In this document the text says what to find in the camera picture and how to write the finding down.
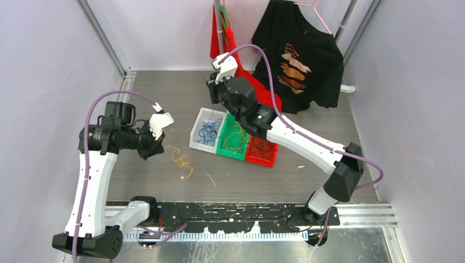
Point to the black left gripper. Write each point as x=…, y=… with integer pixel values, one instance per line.
x=154, y=147

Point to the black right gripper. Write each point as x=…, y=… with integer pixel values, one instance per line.
x=214, y=87

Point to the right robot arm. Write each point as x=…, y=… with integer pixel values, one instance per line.
x=341, y=163

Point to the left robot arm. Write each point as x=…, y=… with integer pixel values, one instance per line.
x=88, y=232

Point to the red t-shirt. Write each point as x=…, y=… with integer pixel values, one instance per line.
x=263, y=95

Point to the green plastic bin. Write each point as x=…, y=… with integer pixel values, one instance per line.
x=233, y=139

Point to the white plastic bin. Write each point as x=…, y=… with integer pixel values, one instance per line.
x=205, y=133

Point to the red plastic bin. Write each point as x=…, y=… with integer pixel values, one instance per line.
x=261, y=152

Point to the green clothes hanger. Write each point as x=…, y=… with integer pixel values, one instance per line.
x=224, y=19

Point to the black printed t-shirt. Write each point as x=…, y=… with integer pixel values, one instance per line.
x=306, y=64

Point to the metal clothes stand pole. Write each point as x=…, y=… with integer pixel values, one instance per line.
x=219, y=28

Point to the pink clothes hanger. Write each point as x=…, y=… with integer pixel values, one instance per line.
x=313, y=6

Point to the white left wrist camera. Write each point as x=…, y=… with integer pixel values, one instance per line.
x=158, y=122

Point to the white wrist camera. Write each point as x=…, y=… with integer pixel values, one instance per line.
x=158, y=122
x=225, y=66

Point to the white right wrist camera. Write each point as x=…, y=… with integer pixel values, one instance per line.
x=225, y=66

